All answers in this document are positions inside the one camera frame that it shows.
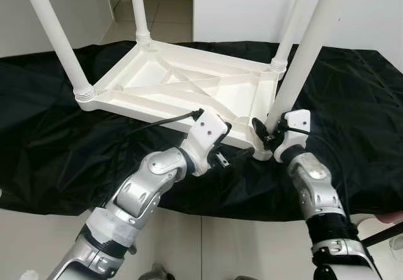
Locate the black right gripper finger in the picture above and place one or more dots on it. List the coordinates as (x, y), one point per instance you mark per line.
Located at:
(259, 129)

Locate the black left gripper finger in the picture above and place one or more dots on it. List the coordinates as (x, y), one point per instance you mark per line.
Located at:
(241, 156)
(227, 126)

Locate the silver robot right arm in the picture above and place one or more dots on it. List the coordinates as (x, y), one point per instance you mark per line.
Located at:
(315, 185)

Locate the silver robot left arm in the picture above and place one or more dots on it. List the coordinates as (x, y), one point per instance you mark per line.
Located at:
(135, 192)

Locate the grey robot right leg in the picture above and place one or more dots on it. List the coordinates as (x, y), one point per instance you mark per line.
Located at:
(244, 277)

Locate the pink table leg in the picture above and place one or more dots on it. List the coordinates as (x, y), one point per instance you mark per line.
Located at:
(391, 217)

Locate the black stand rod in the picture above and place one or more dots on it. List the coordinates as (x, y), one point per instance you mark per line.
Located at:
(383, 235)

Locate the white round stand base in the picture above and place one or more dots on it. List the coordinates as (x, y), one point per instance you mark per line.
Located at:
(395, 258)

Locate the black cloth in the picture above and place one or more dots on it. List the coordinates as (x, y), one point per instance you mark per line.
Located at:
(50, 154)

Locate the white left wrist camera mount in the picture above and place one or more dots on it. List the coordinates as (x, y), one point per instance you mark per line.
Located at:
(208, 129)

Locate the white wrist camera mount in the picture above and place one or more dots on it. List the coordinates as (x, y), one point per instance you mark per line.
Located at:
(208, 129)
(301, 119)

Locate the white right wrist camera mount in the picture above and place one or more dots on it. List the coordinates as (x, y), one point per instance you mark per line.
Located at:
(301, 119)

